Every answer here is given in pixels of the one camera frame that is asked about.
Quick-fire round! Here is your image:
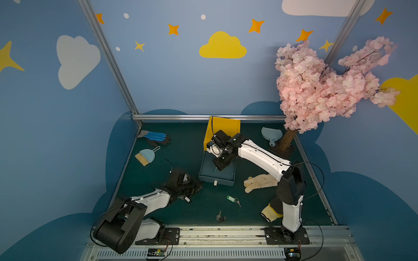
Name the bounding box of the blue drawer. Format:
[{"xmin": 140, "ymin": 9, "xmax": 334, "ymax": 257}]
[{"xmin": 199, "ymin": 152, "xmax": 236, "ymax": 187}]

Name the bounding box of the yellow drawer cabinet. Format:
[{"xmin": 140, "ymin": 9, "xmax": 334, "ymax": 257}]
[{"xmin": 203, "ymin": 116, "xmax": 241, "ymax": 151}]

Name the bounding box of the green tagged key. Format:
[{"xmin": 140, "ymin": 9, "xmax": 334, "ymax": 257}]
[{"xmin": 226, "ymin": 195, "xmax": 241, "ymax": 207}]

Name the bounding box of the dark metal key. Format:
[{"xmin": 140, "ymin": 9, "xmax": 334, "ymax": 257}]
[{"xmin": 216, "ymin": 211, "xmax": 228, "ymax": 223}]

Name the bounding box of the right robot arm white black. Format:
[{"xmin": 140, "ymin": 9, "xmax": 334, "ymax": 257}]
[{"xmin": 206, "ymin": 130, "xmax": 306, "ymax": 244}]

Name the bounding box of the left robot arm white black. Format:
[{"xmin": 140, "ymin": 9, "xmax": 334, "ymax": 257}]
[{"xmin": 90, "ymin": 168, "xmax": 202, "ymax": 254}]

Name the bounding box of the small blue hand brush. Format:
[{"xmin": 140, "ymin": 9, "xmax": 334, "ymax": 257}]
[{"xmin": 135, "ymin": 146, "xmax": 161, "ymax": 166}]

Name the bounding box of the cream knit glove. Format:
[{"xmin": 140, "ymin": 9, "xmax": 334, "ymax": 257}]
[{"xmin": 244, "ymin": 174, "xmax": 279, "ymax": 194}]

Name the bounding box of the light blue dustpan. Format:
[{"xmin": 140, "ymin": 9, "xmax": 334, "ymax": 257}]
[{"xmin": 261, "ymin": 127, "xmax": 283, "ymax": 147}]

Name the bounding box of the blue black work glove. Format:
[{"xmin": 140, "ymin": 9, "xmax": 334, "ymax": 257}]
[{"xmin": 137, "ymin": 130, "xmax": 171, "ymax": 147}]

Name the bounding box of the pink cherry blossom tree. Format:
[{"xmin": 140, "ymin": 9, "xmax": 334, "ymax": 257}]
[{"xmin": 275, "ymin": 37, "xmax": 399, "ymax": 155}]

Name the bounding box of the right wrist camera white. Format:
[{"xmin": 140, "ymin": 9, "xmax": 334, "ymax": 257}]
[{"xmin": 207, "ymin": 142, "xmax": 222, "ymax": 158}]

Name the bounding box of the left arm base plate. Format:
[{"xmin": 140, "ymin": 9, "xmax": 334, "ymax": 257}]
[{"xmin": 135, "ymin": 227, "xmax": 181, "ymax": 245}]

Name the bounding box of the aluminium rail frame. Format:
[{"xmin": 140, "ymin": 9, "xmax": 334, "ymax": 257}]
[{"xmin": 81, "ymin": 225, "xmax": 363, "ymax": 261}]

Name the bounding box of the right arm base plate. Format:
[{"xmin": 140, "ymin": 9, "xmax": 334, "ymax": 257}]
[{"xmin": 263, "ymin": 226, "xmax": 310, "ymax": 245}]

